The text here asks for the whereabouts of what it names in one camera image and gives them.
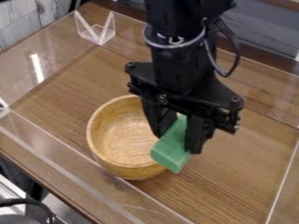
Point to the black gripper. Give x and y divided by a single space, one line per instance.
178 83

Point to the green rectangular block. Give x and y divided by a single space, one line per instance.
168 151

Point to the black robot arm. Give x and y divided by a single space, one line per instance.
179 82

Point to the brown wooden bowl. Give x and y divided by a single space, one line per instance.
120 139

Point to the clear acrylic corner bracket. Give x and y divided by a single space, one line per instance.
99 34

